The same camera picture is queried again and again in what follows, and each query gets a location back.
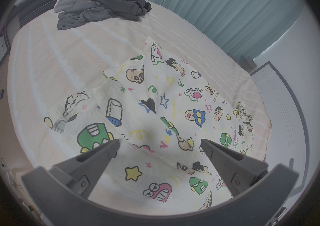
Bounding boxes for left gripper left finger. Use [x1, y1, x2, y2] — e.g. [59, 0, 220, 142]
[51, 139, 120, 198]

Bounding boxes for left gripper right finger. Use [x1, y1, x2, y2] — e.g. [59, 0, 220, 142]
[201, 138, 268, 199]

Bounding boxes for grey bedside table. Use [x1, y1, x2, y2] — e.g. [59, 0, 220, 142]
[239, 55, 257, 70]

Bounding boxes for black chest of drawers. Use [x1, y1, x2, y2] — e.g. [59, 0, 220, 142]
[15, 0, 77, 28]

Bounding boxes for black garment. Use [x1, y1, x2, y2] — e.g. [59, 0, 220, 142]
[94, 0, 152, 22]

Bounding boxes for white printed pyjama top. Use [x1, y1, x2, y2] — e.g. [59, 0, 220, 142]
[44, 36, 255, 210]

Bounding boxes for grey and white garment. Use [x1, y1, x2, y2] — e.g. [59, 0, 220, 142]
[54, 0, 94, 13]

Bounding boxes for bed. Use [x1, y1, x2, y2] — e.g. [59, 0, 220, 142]
[5, 0, 309, 214]

